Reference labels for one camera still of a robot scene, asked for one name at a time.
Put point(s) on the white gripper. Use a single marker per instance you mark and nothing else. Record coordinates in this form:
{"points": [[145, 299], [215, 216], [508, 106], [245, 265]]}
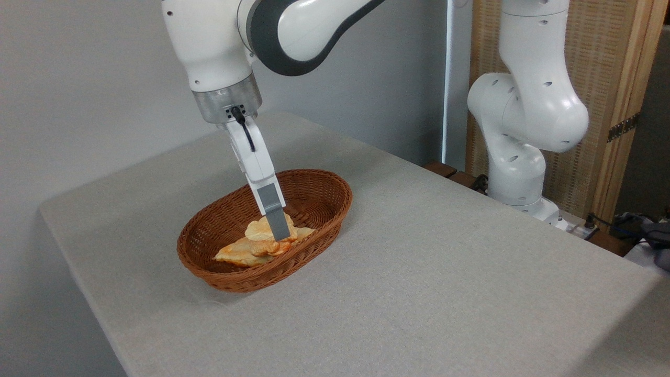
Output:
{"points": [[254, 157]]}

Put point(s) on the round knotted bread roll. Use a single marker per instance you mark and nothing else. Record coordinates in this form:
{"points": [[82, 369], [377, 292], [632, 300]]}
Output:
{"points": [[259, 233]]}

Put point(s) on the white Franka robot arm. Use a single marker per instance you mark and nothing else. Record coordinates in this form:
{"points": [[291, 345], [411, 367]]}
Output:
{"points": [[528, 110]]}

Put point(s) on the long twisted bread loaf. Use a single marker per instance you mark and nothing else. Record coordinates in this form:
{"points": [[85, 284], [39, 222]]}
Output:
{"points": [[235, 255]]}

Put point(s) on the brown wicker basket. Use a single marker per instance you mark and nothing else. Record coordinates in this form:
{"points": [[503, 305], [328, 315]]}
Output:
{"points": [[235, 277]]}

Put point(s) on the grey fabric tablecloth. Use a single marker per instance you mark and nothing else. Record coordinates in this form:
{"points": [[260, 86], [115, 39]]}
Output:
{"points": [[419, 293]]}

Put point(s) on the dark wooden base slats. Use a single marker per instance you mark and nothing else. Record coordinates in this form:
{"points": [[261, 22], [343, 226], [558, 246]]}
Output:
{"points": [[445, 169]]}

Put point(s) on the metal screen hinge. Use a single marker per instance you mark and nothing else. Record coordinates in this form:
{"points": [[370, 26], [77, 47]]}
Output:
{"points": [[623, 127]]}

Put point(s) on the wooden woven folding screen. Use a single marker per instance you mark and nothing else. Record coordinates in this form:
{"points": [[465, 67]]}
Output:
{"points": [[617, 68]]}

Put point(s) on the dark grey bag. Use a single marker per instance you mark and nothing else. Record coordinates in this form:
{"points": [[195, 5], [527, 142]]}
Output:
{"points": [[659, 243]]}

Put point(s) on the white vertical wall strip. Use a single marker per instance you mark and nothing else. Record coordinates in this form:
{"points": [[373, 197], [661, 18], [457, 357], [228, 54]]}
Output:
{"points": [[448, 78]]}

